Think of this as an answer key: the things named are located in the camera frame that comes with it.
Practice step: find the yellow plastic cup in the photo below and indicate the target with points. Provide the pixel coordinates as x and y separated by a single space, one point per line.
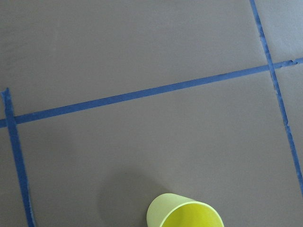
172 210

